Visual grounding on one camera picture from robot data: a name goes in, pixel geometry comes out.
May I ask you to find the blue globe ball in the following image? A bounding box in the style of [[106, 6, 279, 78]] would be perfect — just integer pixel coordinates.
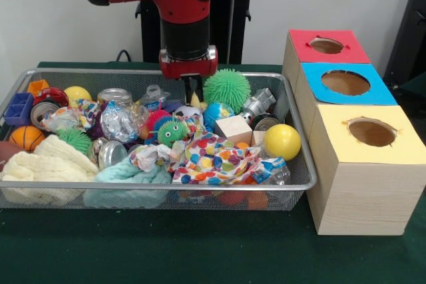
[[202, 102, 236, 132]]

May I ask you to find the black stand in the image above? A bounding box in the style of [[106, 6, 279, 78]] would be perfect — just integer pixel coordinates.
[[382, 0, 426, 82]]

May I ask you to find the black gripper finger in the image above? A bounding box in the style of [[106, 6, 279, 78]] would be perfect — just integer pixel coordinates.
[[184, 76, 194, 103], [194, 75, 204, 102]]

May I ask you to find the small soccer ball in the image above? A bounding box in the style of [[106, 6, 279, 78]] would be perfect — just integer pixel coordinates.
[[172, 104, 202, 118]]

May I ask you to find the cream knitted cloth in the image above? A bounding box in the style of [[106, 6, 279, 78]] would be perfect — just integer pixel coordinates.
[[0, 134, 101, 182]]

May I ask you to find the purple plastic block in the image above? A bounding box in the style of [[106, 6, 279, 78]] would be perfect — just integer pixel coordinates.
[[3, 92, 35, 128]]

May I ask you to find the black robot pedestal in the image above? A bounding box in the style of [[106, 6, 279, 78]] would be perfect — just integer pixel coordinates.
[[134, 0, 269, 65]]

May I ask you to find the large yellow ball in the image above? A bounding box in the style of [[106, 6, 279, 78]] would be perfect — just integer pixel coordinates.
[[263, 123, 302, 161]]

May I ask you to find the green-headed spiky caterpillar toy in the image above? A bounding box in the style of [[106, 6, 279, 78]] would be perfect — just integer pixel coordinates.
[[146, 107, 196, 148]]

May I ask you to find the silver mesh bin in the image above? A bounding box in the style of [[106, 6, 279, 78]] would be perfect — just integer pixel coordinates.
[[0, 68, 318, 212]]

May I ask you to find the wooden box with three holes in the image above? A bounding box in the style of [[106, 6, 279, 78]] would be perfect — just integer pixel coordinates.
[[282, 29, 426, 236]]

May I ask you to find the dark green tablecloth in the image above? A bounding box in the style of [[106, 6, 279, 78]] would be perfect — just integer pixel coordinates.
[[0, 61, 426, 284]]

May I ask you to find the green-covered side table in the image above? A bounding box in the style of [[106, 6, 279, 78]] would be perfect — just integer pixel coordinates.
[[397, 72, 426, 98]]

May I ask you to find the large green spiky ball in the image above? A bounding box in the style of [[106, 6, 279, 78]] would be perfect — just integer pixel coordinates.
[[203, 69, 252, 114]]

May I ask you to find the polka dot cloth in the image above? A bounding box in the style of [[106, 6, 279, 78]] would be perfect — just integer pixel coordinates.
[[172, 130, 267, 186]]

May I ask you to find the wooden cube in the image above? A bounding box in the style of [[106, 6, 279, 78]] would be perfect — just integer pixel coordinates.
[[214, 114, 254, 147]]

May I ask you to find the small orange basketball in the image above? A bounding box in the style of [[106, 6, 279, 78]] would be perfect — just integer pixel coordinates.
[[9, 126, 47, 152]]

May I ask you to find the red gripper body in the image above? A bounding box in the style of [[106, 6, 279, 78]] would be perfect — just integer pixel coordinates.
[[158, 57, 220, 80]]

